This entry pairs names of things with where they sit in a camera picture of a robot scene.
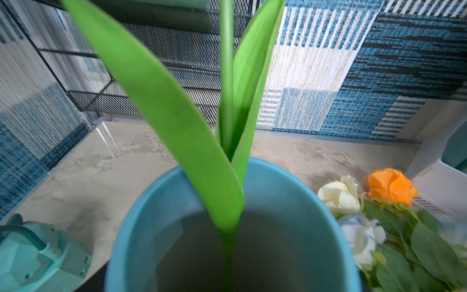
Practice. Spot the orange rose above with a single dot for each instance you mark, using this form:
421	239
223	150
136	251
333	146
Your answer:
391	185

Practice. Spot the orange red tulip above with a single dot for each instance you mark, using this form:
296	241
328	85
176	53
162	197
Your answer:
216	159

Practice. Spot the teal small watering can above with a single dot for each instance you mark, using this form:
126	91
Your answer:
37	257

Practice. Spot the blue cylindrical vase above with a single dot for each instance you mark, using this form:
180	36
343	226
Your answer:
283	240

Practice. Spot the black wire shelf rack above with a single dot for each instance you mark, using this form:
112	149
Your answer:
146	41

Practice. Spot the white file organizer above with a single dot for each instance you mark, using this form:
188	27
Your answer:
439	169

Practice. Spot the cream rose upper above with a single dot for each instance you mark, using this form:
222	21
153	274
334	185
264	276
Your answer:
341	197

